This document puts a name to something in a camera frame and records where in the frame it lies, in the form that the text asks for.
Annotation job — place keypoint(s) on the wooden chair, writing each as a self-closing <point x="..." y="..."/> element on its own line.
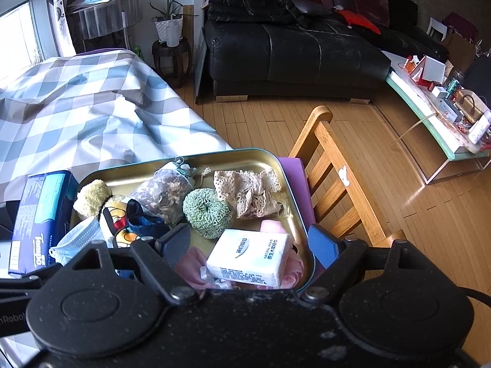
<point x="326" y="142"/>

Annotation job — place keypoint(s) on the yellow fluffy scrunchie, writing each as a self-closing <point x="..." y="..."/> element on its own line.
<point x="92" y="197"/>

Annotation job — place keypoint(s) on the glass jar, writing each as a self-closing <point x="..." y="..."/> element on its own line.
<point x="456" y="76"/>

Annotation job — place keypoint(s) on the woven straw bag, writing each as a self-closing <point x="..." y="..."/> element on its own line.
<point x="470" y="107"/>

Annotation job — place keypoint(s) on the potted plant in white pot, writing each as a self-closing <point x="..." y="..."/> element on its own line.
<point x="161" y="27"/>

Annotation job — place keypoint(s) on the green knitted scrunchie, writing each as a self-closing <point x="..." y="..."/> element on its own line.
<point x="195" y="207"/>

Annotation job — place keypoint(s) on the green can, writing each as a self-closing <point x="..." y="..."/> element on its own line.
<point x="453" y="87"/>

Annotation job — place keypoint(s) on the blue face mask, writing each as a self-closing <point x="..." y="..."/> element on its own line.
<point x="80" y="234"/>

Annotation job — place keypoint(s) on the dark wooden plant stand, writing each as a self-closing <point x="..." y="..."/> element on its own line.
<point x="172" y="61"/>

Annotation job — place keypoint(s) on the blue brown checked blanket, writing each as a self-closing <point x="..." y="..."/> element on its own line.
<point x="96" y="115"/>

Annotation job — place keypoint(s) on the black box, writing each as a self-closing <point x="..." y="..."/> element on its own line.
<point x="7" y="220"/>

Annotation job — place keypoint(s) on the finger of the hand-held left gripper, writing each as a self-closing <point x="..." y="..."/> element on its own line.
<point x="27" y="281"/>

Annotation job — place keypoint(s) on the dried petal sachet bag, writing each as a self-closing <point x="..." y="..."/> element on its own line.
<point x="165" y="195"/>

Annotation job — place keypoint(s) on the purple seat cushion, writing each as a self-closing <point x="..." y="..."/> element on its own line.
<point x="295" y="184"/>

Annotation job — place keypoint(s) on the small white frame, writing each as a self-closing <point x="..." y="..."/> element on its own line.
<point x="436" y="28"/>

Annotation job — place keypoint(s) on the pink cloth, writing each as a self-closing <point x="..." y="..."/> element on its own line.
<point x="191" y="260"/>

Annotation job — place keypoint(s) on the cream lace cloth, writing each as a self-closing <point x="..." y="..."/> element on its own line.
<point x="249" y="195"/>

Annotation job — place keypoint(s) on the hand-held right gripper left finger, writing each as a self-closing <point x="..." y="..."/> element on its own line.
<point x="174" y="239"/>

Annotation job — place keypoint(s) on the brown paper bag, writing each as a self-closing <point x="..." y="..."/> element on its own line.
<point x="458" y="51"/>

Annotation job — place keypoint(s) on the small orange box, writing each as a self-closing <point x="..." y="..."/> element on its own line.
<point x="410" y="64"/>

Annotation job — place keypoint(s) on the glass coffee table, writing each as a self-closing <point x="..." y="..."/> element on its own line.
<point x="422" y="111"/>

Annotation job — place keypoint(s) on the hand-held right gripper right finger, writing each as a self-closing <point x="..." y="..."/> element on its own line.
<point x="324" y="247"/>

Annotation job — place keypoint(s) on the dark bag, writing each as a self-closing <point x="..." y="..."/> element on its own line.
<point x="479" y="76"/>

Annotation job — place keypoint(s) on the blue tissue package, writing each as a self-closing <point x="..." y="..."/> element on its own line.
<point x="38" y="214"/>

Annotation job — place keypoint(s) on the leaning dark panel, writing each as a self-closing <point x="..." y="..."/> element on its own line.
<point x="200" y="65"/>

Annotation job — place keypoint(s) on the cartoon print cloth pouch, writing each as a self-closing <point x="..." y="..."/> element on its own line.
<point x="122" y="226"/>

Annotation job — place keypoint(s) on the white bottle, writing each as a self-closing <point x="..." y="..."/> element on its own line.
<point x="481" y="126"/>

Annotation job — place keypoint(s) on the white tissue pack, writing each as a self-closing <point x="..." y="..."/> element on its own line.
<point x="245" y="257"/>

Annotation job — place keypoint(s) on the side table with striped cloth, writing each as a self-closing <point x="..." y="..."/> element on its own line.
<point x="99" y="19"/>

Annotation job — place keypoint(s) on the patterned curtain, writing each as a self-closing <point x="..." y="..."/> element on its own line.
<point x="61" y="15"/>

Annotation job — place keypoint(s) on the black leather sofa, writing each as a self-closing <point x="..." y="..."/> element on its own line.
<point x="287" y="57"/>

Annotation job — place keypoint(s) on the gold metal tray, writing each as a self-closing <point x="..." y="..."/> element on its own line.
<point x="245" y="157"/>

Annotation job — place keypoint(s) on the flat white box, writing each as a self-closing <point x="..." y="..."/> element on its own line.
<point x="449" y="109"/>

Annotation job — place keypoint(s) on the maroon bag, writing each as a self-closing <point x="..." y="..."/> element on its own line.
<point x="462" y="25"/>

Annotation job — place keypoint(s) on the white cardboard box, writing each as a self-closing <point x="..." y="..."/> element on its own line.
<point x="433" y="69"/>

